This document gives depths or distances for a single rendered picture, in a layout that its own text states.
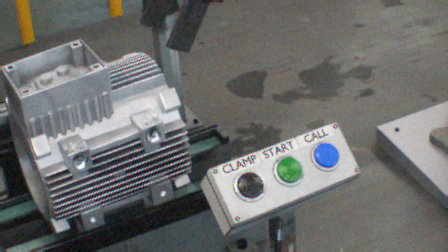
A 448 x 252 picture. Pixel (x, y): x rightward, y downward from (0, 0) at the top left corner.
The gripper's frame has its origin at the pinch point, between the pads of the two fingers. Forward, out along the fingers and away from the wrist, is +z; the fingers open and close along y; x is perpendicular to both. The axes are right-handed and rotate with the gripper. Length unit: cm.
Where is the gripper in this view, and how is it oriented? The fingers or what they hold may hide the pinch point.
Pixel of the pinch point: (171, 16)
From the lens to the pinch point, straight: 103.2
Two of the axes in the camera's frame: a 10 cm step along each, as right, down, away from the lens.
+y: 4.6, 4.5, -7.6
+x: 8.0, 1.5, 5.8
